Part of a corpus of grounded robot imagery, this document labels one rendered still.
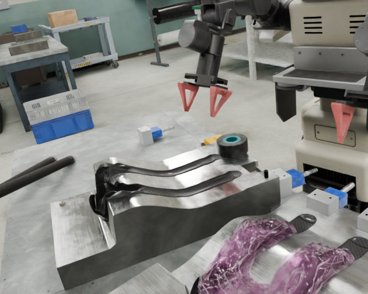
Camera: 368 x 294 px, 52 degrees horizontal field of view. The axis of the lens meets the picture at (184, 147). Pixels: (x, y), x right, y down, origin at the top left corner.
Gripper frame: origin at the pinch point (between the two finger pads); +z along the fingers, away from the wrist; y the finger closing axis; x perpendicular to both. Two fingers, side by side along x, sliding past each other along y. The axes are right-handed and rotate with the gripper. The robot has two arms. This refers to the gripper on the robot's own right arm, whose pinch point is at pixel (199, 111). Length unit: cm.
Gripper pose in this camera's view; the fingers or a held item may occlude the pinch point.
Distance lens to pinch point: 99.1
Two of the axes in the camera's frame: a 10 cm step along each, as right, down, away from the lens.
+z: -1.9, 9.8, 1.0
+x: 7.0, 0.6, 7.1
